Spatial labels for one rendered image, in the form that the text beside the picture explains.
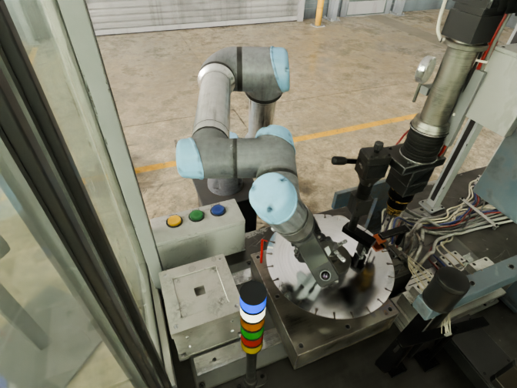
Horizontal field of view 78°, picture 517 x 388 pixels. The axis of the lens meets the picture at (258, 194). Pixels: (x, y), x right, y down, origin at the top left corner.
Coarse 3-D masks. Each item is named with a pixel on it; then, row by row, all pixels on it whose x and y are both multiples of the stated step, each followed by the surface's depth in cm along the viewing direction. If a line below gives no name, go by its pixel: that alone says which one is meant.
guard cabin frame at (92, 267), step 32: (0, 0) 22; (0, 32) 22; (0, 96) 19; (32, 96) 26; (0, 128) 20; (32, 160) 22; (64, 160) 30; (64, 224) 26; (96, 224) 36; (96, 288) 32; (128, 288) 46; (160, 320) 87; (128, 352) 41
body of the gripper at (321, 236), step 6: (312, 216) 70; (312, 228) 62; (318, 228) 68; (318, 234) 68; (324, 234) 68; (288, 240) 63; (300, 240) 62; (324, 240) 68; (324, 246) 70; (294, 252) 69; (300, 258) 71
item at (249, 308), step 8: (248, 288) 53; (256, 288) 53; (264, 288) 53; (240, 296) 52; (248, 296) 52; (256, 296) 52; (264, 296) 52; (240, 304) 54; (248, 304) 51; (256, 304) 51; (264, 304) 53; (248, 312) 53; (256, 312) 53
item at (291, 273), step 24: (336, 216) 96; (336, 240) 89; (288, 264) 82; (360, 264) 83; (384, 264) 83; (288, 288) 77; (312, 288) 77; (336, 288) 77; (360, 288) 77; (384, 288) 78; (312, 312) 72; (336, 312) 73; (360, 312) 73
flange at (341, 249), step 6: (342, 246) 86; (342, 252) 84; (348, 252) 84; (330, 258) 81; (336, 258) 81; (348, 258) 83; (336, 264) 81; (342, 264) 81; (348, 264) 81; (342, 270) 80
